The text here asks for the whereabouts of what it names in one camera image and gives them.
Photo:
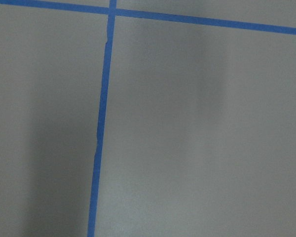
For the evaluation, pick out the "blue tape grid lines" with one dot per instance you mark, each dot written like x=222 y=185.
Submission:
x=148 y=118

